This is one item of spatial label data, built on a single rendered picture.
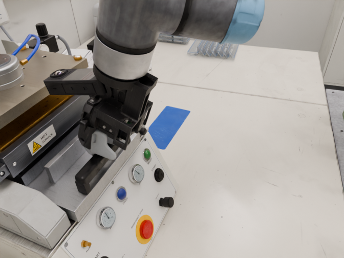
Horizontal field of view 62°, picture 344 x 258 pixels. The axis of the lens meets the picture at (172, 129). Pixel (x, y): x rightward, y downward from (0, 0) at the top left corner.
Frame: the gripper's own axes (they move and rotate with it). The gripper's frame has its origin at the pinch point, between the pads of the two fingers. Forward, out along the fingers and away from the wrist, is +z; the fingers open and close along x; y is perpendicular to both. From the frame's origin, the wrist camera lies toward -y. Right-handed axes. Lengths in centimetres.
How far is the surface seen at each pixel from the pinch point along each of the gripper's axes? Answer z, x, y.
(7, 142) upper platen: -2.1, -8.5, -10.5
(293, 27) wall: 45, 257, 46
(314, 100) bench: 9, 75, 48
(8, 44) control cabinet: 1.9, 15.1, -33.8
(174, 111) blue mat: 25, 50, 4
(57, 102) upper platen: -1.9, 3.8, -11.0
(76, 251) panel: 8.7, -13.7, 7.0
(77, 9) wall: 30, 88, -67
